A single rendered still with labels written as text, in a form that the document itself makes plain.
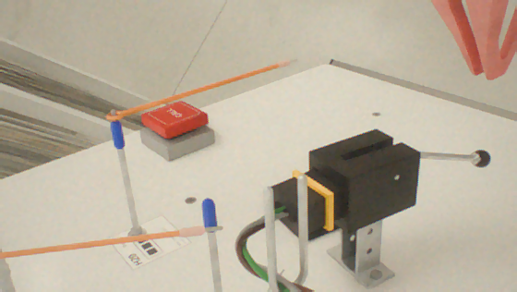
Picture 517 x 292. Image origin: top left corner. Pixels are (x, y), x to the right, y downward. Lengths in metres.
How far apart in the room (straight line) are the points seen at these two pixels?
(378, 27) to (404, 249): 1.52
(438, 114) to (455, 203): 0.17
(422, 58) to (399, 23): 0.16
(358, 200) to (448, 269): 0.10
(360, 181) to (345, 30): 1.65
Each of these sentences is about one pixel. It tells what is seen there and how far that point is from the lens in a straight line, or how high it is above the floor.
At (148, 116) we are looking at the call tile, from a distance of 0.55.
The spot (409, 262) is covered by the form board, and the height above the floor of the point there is 1.08.
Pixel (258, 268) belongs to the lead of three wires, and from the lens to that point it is 0.26.
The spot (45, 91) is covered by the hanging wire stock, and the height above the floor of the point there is 0.89.
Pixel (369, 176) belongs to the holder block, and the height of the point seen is 1.17.
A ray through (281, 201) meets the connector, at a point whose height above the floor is 1.19.
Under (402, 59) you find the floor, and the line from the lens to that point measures 1.78.
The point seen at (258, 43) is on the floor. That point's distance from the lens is 2.21.
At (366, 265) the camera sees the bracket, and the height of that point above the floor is 1.11.
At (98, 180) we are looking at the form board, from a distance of 0.53.
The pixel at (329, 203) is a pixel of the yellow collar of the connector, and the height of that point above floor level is 1.18.
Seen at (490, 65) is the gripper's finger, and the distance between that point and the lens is 0.38.
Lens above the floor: 1.44
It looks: 46 degrees down
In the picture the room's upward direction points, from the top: 68 degrees counter-clockwise
